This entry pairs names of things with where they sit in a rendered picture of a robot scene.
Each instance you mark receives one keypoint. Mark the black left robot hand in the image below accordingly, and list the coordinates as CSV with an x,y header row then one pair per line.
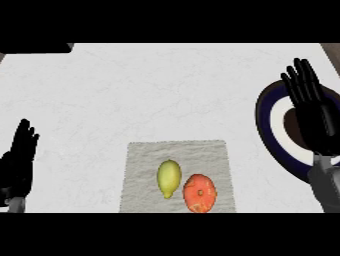
x,y
13,166

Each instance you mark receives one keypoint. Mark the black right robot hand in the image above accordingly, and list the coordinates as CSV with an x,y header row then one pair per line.
x,y
321,126

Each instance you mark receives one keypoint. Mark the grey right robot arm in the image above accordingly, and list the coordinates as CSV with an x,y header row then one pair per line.
x,y
335,186

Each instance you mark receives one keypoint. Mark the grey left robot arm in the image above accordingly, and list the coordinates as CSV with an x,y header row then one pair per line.
x,y
16,204

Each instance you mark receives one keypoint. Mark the blue and white plate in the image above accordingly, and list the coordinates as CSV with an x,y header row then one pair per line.
x,y
276,130

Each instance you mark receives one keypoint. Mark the grey cloth placemat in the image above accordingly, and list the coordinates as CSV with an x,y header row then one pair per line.
x,y
177,156

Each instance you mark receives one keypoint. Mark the orange round fruit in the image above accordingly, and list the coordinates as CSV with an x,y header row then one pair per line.
x,y
199,193

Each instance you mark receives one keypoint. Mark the black appliance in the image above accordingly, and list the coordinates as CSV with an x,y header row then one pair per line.
x,y
30,47

